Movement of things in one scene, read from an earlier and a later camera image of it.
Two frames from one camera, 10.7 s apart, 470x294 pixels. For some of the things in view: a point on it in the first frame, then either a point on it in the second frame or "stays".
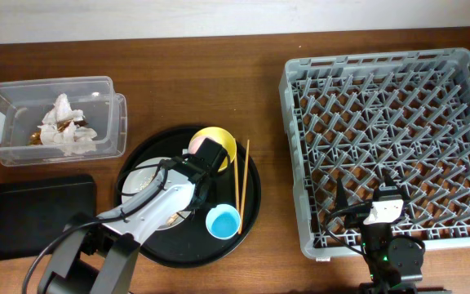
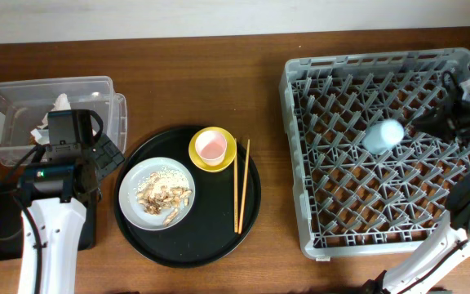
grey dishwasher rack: [425, 120] stays
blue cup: [223, 221] → [383, 136]
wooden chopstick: [244, 187] stays
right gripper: [341, 198] → [448, 121]
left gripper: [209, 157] → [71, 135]
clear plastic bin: [52, 122] stays
